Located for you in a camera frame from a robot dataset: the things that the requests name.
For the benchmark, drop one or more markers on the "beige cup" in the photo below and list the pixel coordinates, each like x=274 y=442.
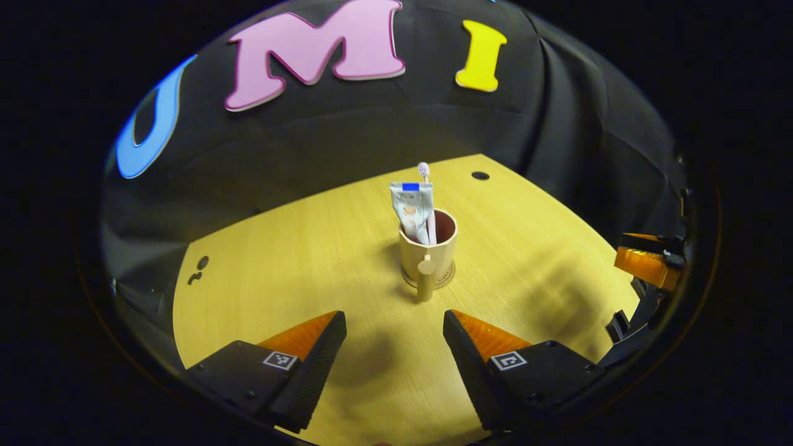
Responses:
x=440 y=254

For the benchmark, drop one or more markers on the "white toothpaste tube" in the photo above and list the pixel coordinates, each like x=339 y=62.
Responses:
x=412 y=210

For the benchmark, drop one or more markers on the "wooden desktop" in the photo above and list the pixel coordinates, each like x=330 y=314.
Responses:
x=279 y=279

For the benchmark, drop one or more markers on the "white toothbrush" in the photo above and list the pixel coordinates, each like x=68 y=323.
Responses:
x=425 y=176

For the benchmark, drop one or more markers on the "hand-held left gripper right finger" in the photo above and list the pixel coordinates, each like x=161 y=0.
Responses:
x=471 y=371

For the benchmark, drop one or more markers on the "black backdrop cloth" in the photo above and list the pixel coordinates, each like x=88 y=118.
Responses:
x=372 y=124

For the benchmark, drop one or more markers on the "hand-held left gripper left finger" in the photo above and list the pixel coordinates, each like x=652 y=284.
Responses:
x=319 y=365

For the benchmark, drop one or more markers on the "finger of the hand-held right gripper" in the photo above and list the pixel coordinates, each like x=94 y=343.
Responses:
x=657 y=241
x=644 y=267

